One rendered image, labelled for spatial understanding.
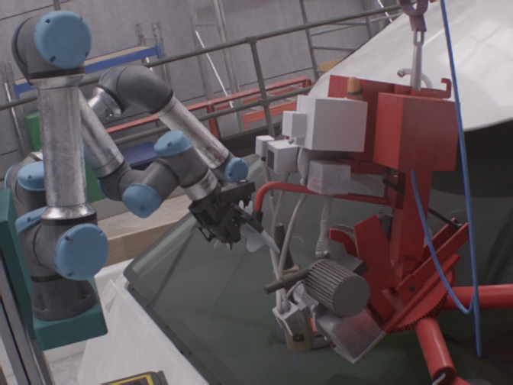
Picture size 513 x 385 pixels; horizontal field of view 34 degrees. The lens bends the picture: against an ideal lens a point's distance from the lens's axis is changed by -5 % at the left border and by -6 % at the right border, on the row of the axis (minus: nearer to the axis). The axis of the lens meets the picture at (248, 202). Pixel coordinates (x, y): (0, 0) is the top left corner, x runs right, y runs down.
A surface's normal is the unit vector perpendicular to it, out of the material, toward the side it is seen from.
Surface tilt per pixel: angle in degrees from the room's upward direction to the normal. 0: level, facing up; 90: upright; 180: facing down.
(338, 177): 90
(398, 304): 26
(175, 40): 90
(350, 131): 90
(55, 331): 90
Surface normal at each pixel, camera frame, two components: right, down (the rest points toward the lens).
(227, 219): 0.69, 0.00
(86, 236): 0.61, 0.23
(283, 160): 0.41, 0.33
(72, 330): 0.25, 0.22
